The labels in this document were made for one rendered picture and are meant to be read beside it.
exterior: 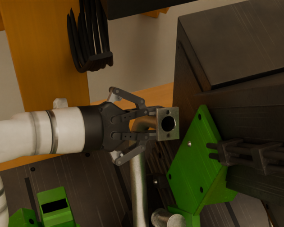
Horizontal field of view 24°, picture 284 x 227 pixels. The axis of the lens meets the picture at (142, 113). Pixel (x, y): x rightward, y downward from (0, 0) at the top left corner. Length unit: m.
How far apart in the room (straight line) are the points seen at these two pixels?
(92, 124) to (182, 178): 0.23
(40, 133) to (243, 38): 0.44
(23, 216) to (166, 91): 0.61
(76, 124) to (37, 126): 0.06
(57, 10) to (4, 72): 1.65
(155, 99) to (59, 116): 0.58
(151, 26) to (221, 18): 1.70
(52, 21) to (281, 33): 0.42
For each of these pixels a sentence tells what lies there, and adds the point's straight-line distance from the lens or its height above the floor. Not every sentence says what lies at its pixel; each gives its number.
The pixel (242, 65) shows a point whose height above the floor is 1.24.
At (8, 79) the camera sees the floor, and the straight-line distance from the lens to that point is 2.81.
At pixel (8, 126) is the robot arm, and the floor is 1.33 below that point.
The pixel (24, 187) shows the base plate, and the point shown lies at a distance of 1.45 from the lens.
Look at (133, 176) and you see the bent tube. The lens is 1.24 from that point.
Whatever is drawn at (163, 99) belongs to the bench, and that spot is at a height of 0.88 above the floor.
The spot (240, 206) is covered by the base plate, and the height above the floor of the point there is 0.90.
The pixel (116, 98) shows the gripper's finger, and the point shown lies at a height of 1.28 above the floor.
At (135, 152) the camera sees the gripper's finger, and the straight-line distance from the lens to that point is 1.10.
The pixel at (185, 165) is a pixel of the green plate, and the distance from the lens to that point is 1.17.
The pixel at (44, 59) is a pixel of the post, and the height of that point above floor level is 1.18.
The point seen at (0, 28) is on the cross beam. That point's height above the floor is 1.19.
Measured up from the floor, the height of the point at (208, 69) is 1.24.
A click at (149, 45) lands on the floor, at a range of 2.88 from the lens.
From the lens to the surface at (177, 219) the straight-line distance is 1.18.
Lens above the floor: 2.15
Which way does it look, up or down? 54 degrees down
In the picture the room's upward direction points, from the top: straight up
